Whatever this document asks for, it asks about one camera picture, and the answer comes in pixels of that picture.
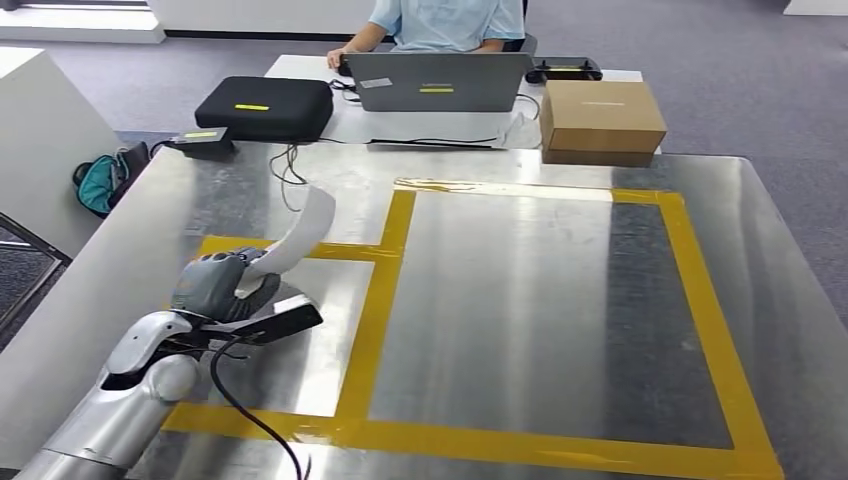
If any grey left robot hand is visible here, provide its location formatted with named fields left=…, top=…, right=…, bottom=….
left=170, top=246, right=283, bottom=326

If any white mirror cover part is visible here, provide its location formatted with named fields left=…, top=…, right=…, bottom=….
left=235, top=185, right=337, bottom=299

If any steel workbench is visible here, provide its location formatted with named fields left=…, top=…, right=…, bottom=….
left=0, top=140, right=848, bottom=480

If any small black box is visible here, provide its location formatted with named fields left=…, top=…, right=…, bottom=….
left=169, top=126, right=235, bottom=161

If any teal and black backpack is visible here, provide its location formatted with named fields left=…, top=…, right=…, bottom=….
left=71, top=140, right=152, bottom=220

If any yellow tape outline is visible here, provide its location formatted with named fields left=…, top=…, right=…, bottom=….
left=162, top=177, right=788, bottom=480

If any black zip case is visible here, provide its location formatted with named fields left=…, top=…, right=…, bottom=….
left=193, top=75, right=335, bottom=144

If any white desk with metal legs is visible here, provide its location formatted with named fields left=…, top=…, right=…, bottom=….
left=0, top=46, right=125, bottom=333

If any grey laptop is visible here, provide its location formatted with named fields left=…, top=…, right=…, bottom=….
left=345, top=51, right=535, bottom=114

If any person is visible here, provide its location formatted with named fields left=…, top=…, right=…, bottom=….
left=326, top=0, right=528, bottom=72

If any black handheld controller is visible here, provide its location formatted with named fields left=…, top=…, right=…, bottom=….
left=525, top=56, right=604, bottom=85

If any brown cardboard box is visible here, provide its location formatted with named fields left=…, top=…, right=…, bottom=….
left=539, top=79, right=669, bottom=169

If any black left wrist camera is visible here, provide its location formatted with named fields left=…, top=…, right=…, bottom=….
left=198, top=294, right=325, bottom=346

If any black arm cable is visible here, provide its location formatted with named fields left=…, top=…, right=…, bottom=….
left=209, top=334, right=313, bottom=480

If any thin black cable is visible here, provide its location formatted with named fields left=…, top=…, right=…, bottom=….
left=268, top=142, right=310, bottom=215

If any long black cable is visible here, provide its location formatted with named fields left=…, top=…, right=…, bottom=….
left=317, top=135, right=499, bottom=151

